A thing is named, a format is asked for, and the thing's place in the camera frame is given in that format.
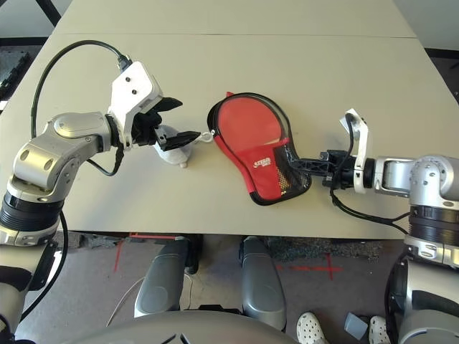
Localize grey speckled floor mat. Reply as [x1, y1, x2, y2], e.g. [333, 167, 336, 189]
[267, 236, 381, 259]

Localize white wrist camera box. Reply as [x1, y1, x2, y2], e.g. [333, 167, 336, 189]
[339, 109, 376, 194]
[106, 61, 164, 150]

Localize grey robot leg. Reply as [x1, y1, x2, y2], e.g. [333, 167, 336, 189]
[134, 235, 200, 320]
[239, 235, 288, 330]

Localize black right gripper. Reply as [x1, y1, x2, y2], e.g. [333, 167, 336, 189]
[286, 150, 359, 188]

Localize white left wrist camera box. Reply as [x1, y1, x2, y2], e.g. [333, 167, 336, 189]
[106, 61, 164, 150]

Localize white perforated clog shoe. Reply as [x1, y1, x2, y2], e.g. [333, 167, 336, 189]
[369, 315, 390, 344]
[296, 311, 326, 344]

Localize grey foot pedal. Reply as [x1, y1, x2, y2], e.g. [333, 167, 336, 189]
[344, 312, 369, 338]

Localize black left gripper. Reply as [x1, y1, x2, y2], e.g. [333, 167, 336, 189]
[131, 97, 201, 151]

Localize grey white plush keychain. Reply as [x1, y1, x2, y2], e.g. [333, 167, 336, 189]
[153, 125, 217, 170]

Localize white floor cable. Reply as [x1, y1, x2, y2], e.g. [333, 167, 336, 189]
[106, 275, 194, 327]

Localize black metal frame bars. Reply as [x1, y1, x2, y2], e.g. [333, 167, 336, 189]
[34, 0, 62, 28]

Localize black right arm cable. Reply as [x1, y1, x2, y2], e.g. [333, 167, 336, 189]
[328, 186, 414, 340]

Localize red black paddle case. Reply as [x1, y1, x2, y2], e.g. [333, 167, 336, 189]
[207, 91, 312, 207]

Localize grey left robot leg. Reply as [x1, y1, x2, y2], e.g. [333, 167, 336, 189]
[134, 235, 200, 320]

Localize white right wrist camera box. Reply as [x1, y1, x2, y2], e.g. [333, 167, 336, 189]
[339, 109, 376, 194]

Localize grey robot torso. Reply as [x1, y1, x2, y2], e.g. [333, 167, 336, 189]
[53, 310, 293, 344]

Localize grey right robot leg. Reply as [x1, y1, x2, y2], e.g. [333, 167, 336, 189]
[239, 235, 288, 330]

